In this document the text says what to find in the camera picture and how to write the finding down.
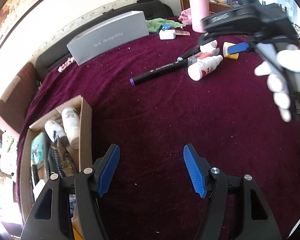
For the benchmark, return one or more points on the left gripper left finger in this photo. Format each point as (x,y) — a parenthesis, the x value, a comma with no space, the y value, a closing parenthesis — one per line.
(105,169)

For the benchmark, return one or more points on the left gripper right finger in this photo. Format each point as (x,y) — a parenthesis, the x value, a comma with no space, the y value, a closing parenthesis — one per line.
(198,169)

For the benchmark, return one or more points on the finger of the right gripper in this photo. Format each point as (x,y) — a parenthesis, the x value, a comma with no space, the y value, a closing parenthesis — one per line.
(237,48)

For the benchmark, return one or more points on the dark snack packet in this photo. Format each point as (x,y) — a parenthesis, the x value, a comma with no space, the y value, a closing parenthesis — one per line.
(60,160)

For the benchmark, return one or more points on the white plastic bottle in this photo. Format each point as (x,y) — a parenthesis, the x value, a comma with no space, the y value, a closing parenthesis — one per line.
(71,124)
(54,130)

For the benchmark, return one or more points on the teal tissue pack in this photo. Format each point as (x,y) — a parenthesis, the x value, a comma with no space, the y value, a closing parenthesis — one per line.
(39,150)

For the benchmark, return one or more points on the yellow snack packet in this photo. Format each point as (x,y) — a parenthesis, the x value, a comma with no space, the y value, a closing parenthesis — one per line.
(77,236)

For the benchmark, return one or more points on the white gloved right hand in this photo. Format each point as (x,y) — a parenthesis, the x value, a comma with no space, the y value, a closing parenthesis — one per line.
(282,70)

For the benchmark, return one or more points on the yellow tape roll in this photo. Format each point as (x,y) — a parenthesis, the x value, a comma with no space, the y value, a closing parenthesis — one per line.
(225,51)

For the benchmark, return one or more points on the white jar with red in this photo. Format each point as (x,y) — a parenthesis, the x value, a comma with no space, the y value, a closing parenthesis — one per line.
(210,48)

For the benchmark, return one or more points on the white red spray bottle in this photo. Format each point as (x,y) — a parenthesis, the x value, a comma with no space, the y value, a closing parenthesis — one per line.
(204,67)

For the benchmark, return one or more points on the cardboard tray box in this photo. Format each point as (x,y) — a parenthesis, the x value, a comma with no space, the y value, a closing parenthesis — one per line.
(49,217)

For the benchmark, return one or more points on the pink thermos bottle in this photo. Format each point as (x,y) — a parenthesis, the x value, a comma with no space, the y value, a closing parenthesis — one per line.
(199,10)

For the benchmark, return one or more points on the black marker purple cap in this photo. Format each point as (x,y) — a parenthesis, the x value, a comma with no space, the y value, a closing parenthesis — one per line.
(157,72)

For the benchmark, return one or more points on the small white box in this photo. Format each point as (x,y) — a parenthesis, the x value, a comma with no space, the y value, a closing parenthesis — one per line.
(167,34)

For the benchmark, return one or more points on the maroon bedspread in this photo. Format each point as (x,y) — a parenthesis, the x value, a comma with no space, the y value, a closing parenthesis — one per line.
(229,117)

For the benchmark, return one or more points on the green cloth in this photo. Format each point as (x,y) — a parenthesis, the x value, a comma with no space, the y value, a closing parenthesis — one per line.
(155,25)

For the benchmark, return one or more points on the maroon pillow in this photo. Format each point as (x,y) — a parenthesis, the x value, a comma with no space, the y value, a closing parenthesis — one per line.
(16,99)

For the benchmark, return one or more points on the grey shoe box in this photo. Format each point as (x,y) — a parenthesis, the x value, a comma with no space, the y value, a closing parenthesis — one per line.
(107,35)

